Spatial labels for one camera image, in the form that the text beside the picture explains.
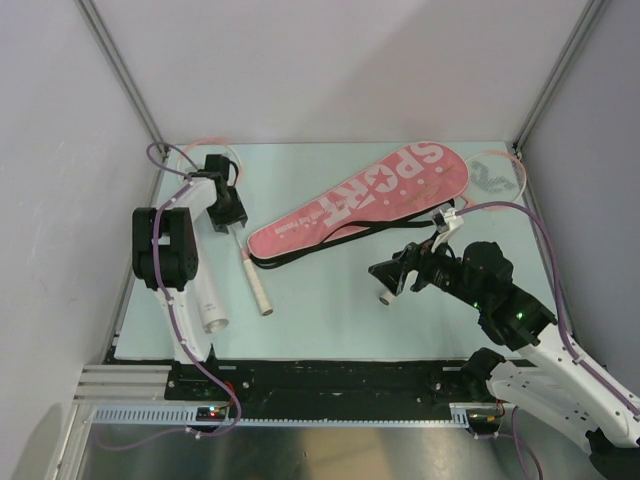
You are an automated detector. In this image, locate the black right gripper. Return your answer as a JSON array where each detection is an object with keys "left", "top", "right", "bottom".
[{"left": 368, "top": 229, "right": 487, "bottom": 310}]

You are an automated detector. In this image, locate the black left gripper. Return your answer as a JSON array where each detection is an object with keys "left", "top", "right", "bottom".
[{"left": 206, "top": 186, "right": 247, "bottom": 234}]

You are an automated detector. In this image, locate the white shuttlecock tube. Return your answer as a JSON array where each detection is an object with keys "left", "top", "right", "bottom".
[{"left": 193, "top": 250, "right": 229, "bottom": 334}]

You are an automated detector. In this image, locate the pink racket bag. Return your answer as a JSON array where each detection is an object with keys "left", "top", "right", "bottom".
[{"left": 247, "top": 141, "right": 469, "bottom": 269}]

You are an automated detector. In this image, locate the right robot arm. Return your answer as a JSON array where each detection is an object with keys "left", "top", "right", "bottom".
[{"left": 368, "top": 242, "right": 639, "bottom": 479}]

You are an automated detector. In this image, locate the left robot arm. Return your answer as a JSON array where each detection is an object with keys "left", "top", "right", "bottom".
[{"left": 132, "top": 154, "right": 248, "bottom": 364}]

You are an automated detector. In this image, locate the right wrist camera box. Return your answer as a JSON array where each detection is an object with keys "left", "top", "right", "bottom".
[{"left": 431, "top": 208, "right": 464, "bottom": 253}]

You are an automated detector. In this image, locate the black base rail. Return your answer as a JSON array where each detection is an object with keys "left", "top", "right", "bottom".
[{"left": 164, "top": 360, "right": 495, "bottom": 417}]

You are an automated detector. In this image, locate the white slotted cable duct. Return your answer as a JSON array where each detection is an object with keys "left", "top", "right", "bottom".
[{"left": 92, "top": 404, "right": 504, "bottom": 428}]

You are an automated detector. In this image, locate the aluminium frame post left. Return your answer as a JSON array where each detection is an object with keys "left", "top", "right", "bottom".
[{"left": 74, "top": 0, "right": 164, "bottom": 142}]

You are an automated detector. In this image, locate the aluminium frame post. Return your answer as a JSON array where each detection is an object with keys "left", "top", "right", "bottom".
[
  {"left": 74, "top": 0, "right": 164, "bottom": 142},
  {"left": 512, "top": 0, "right": 611, "bottom": 155}
]

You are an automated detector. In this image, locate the aluminium frame post right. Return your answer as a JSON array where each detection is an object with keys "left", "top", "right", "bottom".
[{"left": 512, "top": 0, "right": 611, "bottom": 155}]

